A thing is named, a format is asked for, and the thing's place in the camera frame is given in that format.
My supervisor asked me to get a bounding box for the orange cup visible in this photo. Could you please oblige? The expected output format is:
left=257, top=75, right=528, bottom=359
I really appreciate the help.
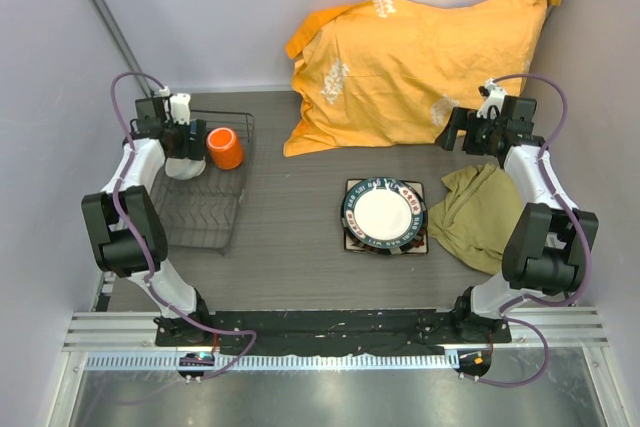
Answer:
left=206, top=127, right=244, bottom=170

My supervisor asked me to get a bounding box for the white ribbed bowl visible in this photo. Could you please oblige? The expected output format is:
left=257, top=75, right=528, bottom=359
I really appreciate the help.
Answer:
left=164, top=158, right=206, bottom=181

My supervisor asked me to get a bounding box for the white round plate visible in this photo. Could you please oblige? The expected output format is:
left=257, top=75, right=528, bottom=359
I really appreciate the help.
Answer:
left=342, top=175, right=427, bottom=251

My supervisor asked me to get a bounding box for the black rimmed round plate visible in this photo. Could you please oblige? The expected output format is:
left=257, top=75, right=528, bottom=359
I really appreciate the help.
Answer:
left=340, top=191, right=430, bottom=257

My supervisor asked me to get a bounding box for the square floral plate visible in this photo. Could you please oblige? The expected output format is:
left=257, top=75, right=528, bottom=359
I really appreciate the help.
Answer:
left=342, top=178, right=430, bottom=255

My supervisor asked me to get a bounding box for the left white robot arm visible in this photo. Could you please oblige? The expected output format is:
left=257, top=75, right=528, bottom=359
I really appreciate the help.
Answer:
left=81, top=93, right=213, bottom=346

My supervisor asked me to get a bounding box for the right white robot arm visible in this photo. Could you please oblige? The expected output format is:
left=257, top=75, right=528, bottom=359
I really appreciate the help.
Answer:
left=436, top=95, right=599, bottom=342

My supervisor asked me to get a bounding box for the olive green cloth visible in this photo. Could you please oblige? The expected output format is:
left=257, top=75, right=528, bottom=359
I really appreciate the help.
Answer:
left=427, top=163, right=524, bottom=275

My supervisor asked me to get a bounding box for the orange pillowcase cloth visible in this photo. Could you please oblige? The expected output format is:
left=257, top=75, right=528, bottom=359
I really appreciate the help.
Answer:
left=283, top=0, right=561, bottom=157

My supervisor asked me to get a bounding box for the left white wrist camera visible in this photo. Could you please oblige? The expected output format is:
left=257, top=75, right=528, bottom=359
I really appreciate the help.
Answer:
left=154, top=86, right=191, bottom=125

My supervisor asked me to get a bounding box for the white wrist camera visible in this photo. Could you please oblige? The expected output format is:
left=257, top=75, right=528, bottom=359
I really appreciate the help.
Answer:
left=154, top=86, right=191, bottom=125
left=477, top=79, right=507, bottom=120

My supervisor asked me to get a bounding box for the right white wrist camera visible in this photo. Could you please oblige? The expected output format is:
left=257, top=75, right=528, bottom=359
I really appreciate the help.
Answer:
left=477, top=79, right=507, bottom=120

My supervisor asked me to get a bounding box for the black wire dish rack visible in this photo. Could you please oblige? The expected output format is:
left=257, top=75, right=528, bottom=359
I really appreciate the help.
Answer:
left=150, top=110, right=254, bottom=254

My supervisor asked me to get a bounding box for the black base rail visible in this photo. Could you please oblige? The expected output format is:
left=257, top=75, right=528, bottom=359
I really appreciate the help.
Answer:
left=154, top=309, right=512, bottom=357

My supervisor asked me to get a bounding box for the white cable duct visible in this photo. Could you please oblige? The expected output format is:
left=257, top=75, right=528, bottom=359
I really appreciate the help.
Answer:
left=85, top=350, right=459, bottom=372

